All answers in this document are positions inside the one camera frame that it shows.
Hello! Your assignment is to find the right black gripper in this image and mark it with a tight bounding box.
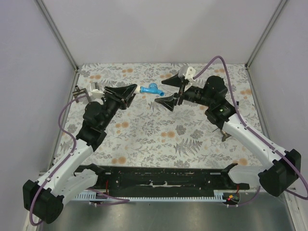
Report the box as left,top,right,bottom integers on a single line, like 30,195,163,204
155,73,213,112

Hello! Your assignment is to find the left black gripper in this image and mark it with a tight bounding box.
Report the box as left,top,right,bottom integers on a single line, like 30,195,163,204
100,84,138,129

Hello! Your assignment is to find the white plastic elbow fitting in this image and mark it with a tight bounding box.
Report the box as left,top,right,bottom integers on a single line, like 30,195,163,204
134,85,141,94

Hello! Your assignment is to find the blue plastic faucet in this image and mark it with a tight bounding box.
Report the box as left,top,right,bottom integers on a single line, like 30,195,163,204
140,83,165,97

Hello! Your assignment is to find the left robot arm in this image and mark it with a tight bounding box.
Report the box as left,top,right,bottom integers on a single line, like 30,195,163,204
23,84,141,226

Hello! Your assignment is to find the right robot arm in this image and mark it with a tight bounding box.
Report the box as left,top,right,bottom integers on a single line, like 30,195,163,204
155,75,301,197

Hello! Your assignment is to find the dark metal faucet left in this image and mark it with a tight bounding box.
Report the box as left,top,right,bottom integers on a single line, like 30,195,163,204
73,85,91,103

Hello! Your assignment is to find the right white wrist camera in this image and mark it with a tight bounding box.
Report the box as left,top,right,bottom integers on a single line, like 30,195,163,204
178,65,196,81

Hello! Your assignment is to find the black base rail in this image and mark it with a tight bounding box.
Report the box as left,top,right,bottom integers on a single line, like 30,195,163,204
76,164,250,198

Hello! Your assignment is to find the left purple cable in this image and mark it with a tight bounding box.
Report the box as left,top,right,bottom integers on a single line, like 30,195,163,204
29,95,130,226

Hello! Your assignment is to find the purple cable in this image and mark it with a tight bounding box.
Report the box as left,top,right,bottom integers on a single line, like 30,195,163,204
29,95,130,226
193,55,308,207

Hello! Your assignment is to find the white slotted cable duct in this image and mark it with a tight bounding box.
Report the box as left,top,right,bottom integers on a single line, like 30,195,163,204
74,190,223,202

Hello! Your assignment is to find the left aluminium frame post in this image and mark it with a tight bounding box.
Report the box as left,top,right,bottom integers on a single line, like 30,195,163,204
34,0,79,72

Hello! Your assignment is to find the aluminium frame post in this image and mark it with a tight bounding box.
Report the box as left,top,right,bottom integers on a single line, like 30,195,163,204
34,0,79,72
245,0,289,70

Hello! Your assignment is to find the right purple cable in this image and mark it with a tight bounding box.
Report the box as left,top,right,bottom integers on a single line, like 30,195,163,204
193,55,308,207

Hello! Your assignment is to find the right aluminium frame post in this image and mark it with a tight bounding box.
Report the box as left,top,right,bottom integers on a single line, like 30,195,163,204
245,0,289,70

